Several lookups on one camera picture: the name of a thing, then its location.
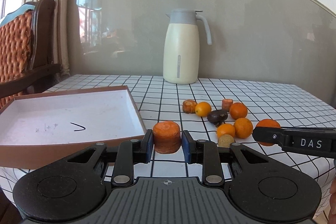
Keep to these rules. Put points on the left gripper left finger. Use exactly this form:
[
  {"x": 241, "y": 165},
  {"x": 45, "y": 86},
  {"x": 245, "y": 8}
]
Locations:
[{"x": 73, "y": 187}]

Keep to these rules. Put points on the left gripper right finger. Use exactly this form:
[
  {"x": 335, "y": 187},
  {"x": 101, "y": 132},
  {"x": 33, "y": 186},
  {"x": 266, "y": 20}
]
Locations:
[{"x": 239, "y": 184}]

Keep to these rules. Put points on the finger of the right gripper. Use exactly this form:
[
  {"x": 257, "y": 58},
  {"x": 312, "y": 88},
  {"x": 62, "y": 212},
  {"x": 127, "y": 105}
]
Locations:
[{"x": 269, "y": 136}]

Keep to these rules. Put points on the orange mandarin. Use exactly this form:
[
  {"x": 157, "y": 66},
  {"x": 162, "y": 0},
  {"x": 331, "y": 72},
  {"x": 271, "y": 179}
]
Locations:
[
  {"x": 267, "y": 123},
  {"x": 243, "y": 128},
  {"x": 238, "y": 110}
]

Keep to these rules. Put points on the small orange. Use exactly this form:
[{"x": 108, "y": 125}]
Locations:
[{"x": 226, "y": 129}]

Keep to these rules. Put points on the small tan potato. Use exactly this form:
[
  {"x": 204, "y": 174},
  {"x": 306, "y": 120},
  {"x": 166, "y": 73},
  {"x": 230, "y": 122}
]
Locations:
[{"x": 225, "y": 141}]

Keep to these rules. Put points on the small carrot chunk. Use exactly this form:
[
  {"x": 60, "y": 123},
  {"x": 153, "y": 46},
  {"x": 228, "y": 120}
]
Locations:
[{"x": 226, "y": 104}]

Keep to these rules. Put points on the dark purple passion fruit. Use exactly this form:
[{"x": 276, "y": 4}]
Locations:
[{"x": 217, "y": 117}]

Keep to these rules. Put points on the yellow-orange kumquat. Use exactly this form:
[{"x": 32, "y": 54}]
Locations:
[{"x": 202, "y": 109}]

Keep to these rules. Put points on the brownish carrot chunk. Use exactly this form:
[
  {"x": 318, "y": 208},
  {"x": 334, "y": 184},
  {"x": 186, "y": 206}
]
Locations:
[{"x": 189, "y": 106}]

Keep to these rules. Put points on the large carrot chunk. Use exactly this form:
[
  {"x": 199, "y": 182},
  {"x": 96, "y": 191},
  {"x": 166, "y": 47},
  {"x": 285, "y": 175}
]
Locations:
[{"x": 167, "y": 137}]

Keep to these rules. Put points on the person right hand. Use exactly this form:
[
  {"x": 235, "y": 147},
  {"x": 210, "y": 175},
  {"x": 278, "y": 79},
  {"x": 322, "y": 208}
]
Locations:
[{"x": 333, "y": 187}]

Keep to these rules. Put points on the checkered white tablecloth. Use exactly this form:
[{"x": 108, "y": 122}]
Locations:
[{"x": 158, "y": 100}]

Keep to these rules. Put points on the brown cardboard box tray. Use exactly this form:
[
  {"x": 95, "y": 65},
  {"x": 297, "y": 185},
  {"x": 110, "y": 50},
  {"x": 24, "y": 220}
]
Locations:
[{"x": 41, "y": 128}]

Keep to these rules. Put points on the cream thermos jug grey lid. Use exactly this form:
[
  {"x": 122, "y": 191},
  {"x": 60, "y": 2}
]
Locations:
[{"x": 182, "y": 46}]

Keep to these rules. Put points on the wooden sofa orange cushion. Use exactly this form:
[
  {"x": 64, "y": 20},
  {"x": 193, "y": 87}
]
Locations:
[{"x": 31, "y": 82}]

